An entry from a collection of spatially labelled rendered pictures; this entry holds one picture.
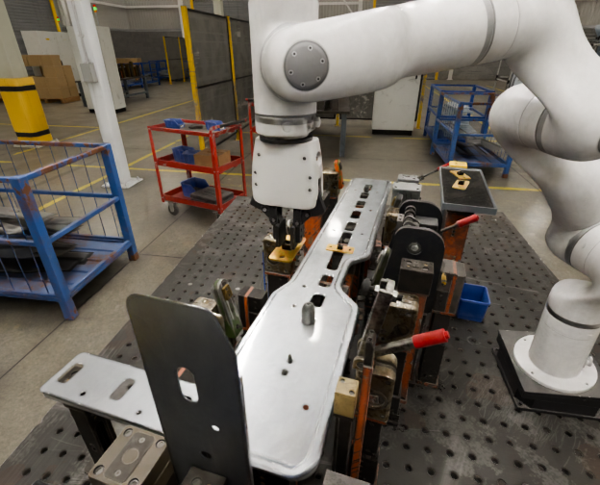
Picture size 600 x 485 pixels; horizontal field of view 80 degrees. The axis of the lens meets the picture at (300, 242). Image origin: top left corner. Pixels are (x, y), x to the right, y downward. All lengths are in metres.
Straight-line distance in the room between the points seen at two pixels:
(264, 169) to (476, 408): 0.87
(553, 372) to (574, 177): 0.57
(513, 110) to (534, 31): 0.15
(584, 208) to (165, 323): 0.73
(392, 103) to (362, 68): 7.21
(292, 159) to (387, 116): 7.17
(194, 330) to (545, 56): 0.57
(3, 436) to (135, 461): 1.70
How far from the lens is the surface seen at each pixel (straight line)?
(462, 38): 0.56
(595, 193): 0.83
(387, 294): 0.56
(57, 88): 14.24
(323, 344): 0.77
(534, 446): 1.15
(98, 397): 0.77
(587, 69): 0.67
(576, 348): 1.12
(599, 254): 0.96
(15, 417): 2.32
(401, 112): 7.66
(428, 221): 0.95
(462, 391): 1.17
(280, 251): 0.58
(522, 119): 0.72
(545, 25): 0.64
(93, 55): 4.89
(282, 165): 0.51
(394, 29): 0.46
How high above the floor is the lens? 1.54
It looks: 28 degrees down
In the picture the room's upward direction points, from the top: straight up
